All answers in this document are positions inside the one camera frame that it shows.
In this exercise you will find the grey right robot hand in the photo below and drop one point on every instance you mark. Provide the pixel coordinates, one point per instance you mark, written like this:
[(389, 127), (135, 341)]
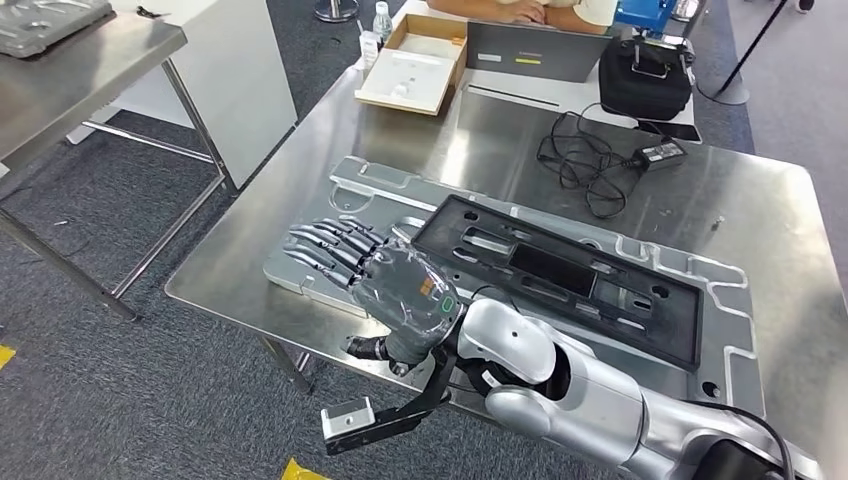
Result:
[(407, 298)]

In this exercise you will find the black plastic plate frame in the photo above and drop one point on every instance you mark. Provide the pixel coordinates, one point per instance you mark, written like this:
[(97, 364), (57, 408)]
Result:
[(662, 324)]

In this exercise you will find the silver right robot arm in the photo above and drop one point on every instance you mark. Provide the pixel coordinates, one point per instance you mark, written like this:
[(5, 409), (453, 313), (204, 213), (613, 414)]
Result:
[(583, 397)]

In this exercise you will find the stainless steel workbench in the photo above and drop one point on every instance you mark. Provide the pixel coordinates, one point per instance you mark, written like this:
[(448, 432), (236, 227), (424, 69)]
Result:
[(464, 146)]

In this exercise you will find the grey metal fixture plate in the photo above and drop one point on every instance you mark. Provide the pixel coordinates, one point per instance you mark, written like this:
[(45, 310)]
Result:
[(46, 23), (371, 189)]

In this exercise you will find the yellow floor tape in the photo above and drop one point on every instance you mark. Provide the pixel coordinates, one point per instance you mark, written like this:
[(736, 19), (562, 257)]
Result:
[(301, 472), (5, 356)]

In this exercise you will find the open cardboard box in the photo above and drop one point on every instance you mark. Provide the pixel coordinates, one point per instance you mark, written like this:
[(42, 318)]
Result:
[(411, 73)]

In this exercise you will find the small white box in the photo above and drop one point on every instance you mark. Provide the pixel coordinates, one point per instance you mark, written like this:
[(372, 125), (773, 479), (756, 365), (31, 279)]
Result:
[(369, 50)]

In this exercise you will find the white desk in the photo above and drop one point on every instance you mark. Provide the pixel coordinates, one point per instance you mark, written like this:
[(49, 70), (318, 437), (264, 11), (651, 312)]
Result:
[(570, 93)]

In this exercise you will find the white cabinet panel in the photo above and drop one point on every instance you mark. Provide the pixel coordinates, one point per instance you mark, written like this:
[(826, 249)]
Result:
[(232, 86)]

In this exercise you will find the clear plastic bottle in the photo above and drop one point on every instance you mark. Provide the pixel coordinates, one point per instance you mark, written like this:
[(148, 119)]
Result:
[(382, 23)]

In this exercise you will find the grey laptop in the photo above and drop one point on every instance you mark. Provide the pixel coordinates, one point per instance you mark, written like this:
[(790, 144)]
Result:
[(536, 50)]

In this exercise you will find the black power adapter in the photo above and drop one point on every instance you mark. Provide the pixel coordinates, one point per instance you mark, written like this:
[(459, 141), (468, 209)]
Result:
[(659, 154)]

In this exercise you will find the chrome stanchion base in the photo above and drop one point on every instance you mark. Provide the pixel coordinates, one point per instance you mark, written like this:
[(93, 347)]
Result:
[(336, 10)]

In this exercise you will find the person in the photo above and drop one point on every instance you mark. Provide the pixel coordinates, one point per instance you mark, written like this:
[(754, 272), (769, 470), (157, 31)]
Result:
[(523, 12)]

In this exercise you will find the black bag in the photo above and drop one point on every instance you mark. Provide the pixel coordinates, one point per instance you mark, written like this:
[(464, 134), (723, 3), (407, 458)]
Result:
[(642, 83)]

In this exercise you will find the blue box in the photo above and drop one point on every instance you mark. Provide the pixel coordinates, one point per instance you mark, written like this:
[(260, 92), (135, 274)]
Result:
[(642, 13)]

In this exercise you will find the dark stanchion with base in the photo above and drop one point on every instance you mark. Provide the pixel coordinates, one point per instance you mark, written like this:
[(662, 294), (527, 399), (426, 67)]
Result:
[(729, 89)]

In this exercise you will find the small steel table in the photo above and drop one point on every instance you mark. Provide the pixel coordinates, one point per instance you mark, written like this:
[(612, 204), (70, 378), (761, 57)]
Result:
[(66, 86)]

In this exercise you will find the black camera bracket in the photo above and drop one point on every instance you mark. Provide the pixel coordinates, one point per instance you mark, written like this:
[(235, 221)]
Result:
[(414, 414)]

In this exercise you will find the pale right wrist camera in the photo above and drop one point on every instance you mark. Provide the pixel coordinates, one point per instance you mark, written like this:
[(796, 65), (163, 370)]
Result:
[(348, 417)]

